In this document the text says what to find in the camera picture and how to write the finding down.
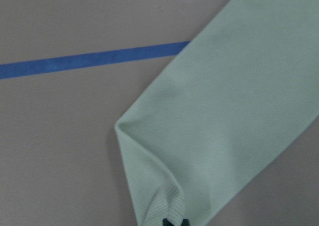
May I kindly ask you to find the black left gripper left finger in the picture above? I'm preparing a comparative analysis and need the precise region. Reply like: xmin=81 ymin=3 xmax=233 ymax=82
xmin=162 ymin=219 xmax=174 ymax=226

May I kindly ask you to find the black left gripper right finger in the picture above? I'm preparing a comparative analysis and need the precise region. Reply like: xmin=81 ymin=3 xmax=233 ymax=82
xmin=181 ymin=219 xmax=190 ymax=226

